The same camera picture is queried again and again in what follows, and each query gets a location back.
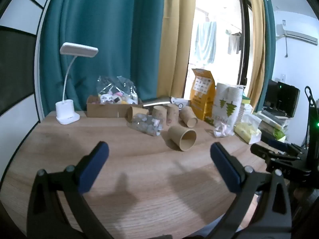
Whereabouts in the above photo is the yellow paper bag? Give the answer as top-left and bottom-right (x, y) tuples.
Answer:
(189, 68), (216, 121)

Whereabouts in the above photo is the wrapped pack of paper cups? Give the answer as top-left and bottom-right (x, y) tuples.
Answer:
(205, 82), (244, 128)

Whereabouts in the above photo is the black monitor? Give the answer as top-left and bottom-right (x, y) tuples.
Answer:
(264, 79), (300, 118)

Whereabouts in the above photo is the yellow curtain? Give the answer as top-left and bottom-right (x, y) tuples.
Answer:
(157, 0), (200, 99)
(245, 0), (267, 112)

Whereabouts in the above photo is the brown cardboard box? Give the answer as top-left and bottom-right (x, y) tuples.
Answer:
(86, 95), (144, 118)

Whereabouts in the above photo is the wide teal curtain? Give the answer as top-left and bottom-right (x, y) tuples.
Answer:
(40, 0), (166, 119)

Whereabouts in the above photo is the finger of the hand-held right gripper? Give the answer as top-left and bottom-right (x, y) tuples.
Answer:
(259, 131), (309, 158)
(250, 143), (301, 163)

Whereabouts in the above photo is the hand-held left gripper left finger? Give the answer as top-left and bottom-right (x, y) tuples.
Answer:
(26, 141), (113, 239)

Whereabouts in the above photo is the crumpled white wrapper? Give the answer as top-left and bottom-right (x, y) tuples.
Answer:
(213, 124), (235, 138)

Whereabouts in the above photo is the clear bag of toys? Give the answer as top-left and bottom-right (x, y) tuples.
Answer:
(97, 76), (139, 105)

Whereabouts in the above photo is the narrow teal curtain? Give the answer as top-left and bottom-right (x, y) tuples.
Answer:
(259, 0), (277, 97)

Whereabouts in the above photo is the white air conditioner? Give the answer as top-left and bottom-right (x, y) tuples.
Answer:
(275, 24), (319, 46)

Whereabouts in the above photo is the yellow tissue pack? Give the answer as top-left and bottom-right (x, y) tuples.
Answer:
(234, 114), (262, 144)

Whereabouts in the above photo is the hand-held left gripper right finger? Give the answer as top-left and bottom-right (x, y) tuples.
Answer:
(210, 142), (292, 239)

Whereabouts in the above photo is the hanging light blue towel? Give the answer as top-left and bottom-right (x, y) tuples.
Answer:
(194, 21), (217, 64)

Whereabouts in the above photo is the silver metal case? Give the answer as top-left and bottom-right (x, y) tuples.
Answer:
(143, 98), (173, 108)

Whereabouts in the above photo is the clear bag of small packets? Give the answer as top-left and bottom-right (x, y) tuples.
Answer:
(127, 113), (163, 137)

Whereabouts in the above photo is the stack of books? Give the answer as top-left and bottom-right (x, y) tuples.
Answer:
(252, 108), (292, 140)

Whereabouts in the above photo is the white desk lamp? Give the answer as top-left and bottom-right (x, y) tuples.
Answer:
(55, 42), (99, 125)

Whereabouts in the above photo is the hanging grey garment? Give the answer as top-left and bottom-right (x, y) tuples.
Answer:
(227, 33), (242, 55)

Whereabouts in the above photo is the small white printed box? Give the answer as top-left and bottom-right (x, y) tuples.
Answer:
(171, 97), (191, 110)

